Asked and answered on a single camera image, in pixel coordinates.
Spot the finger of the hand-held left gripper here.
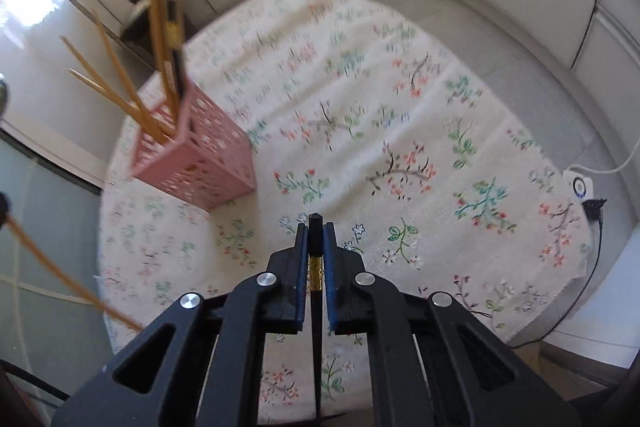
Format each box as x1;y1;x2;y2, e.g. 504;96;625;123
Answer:
0;191;15;230

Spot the white power cable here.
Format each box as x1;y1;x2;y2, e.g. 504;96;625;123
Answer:
569;146;640;176

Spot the black plug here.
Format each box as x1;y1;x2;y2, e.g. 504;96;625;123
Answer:
582;198;609;224

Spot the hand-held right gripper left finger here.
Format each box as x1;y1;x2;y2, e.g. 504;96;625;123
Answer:
50;222;308;427

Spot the bunch of bamboo chopsticks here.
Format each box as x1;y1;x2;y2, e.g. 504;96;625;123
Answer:
60;0;188;144

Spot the black gold-banded chopstick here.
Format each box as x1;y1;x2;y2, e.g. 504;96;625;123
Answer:
167;0;191;128
307;213;326;427

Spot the plain bamboo chopstick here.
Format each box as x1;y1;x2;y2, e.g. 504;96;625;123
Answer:
5;214;146;334

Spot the white power strip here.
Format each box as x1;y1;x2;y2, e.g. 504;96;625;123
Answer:
562;166;597;204

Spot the pink perforated plastic basket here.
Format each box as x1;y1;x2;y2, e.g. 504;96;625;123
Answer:
130;82;259;212

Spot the dark side table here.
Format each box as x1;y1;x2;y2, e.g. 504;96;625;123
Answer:
51;0;201;68

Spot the floral tablecloth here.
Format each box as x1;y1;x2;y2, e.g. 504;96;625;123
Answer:
97;0;596;426

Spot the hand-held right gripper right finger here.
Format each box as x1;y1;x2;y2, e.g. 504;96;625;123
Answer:
322;221;583;427

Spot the thin black cable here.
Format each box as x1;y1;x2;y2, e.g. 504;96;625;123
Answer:
509;219;604;351

